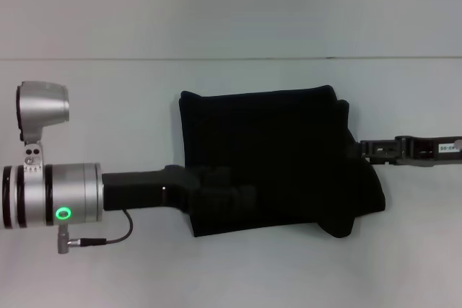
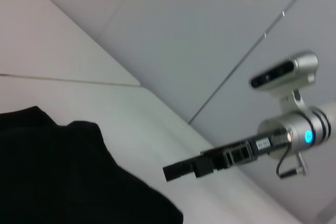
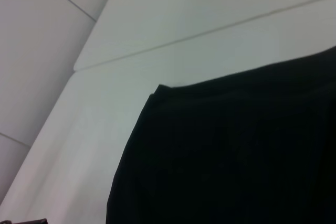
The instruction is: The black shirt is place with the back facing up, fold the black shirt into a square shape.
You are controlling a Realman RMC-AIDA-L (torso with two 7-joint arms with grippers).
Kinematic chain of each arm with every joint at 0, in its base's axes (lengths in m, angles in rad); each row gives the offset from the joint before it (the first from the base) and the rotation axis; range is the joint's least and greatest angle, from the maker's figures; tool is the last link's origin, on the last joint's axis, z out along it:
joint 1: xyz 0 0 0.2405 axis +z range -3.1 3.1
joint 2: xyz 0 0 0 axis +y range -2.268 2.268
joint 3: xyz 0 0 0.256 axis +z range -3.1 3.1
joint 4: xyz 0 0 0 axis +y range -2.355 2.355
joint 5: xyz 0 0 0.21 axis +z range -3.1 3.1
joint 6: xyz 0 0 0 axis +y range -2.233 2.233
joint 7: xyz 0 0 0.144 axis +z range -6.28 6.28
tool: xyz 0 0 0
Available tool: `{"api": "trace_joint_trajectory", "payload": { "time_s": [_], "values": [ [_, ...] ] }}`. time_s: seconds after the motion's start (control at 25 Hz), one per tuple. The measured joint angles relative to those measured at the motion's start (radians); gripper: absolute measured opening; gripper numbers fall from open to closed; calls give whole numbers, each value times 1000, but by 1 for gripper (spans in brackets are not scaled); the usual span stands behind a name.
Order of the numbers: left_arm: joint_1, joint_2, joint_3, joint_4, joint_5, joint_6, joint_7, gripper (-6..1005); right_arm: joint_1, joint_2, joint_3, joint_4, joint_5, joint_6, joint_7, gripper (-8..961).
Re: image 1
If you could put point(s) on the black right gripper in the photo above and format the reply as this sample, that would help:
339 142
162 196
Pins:
433 151

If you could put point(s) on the black t-shirt with FREE print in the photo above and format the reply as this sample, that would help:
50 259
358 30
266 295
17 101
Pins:
274 163

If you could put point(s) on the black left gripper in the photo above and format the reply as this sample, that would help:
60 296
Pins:
144 189

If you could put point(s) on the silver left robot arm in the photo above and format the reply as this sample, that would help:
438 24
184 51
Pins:
50 185

